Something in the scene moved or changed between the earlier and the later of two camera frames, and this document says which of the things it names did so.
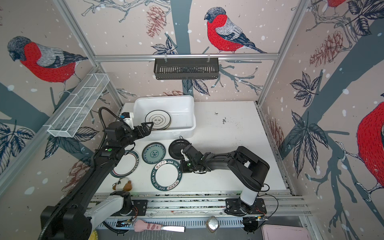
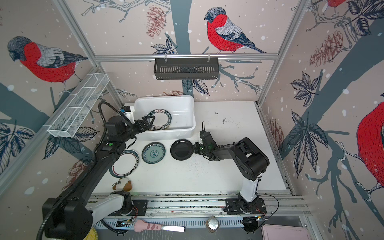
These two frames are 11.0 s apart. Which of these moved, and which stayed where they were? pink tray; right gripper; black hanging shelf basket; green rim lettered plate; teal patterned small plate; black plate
Moved: right gripper; green rim lettered plate
Stayed: teal patterned small plate; pink tray; black hanging shelf basket; black plate
